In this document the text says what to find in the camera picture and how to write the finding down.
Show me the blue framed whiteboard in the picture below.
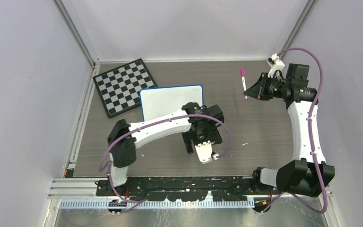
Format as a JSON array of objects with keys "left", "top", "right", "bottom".
[{"left": 139, "top": 84, "right": 204, "bottom": 121}]

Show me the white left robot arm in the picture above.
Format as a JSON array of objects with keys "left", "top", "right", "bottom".
[{"left": 99, "top": 102, "right": 225, "bottom": 196}]

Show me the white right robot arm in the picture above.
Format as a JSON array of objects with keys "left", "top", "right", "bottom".
[{"left": 244, "top": 63, "right": 335, "bottom": 197}]

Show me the black white chessboard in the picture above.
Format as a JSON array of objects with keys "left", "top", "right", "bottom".
[{"left": 93, "top": 58, "right": 157, "bottom": 118}]

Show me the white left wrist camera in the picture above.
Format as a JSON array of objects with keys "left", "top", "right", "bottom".
[{"left": 194, "top": 140, "right": 219, "bottom": 164}]

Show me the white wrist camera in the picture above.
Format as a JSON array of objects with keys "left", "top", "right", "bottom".
[
  {"left": 267, "top": 53, "right": 285, "bottom": 78},
  {"left": 194, "top": 140, "right": 219, "bottom": 164}
]

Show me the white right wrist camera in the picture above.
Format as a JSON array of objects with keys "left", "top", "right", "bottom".
[{"left": 267, "top": 53, "right": 285, "bottom": 78}]

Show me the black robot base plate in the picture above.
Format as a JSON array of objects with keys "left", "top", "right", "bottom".
[{"left": 95, "top": 176, "right": 280, "bottom": 202}]

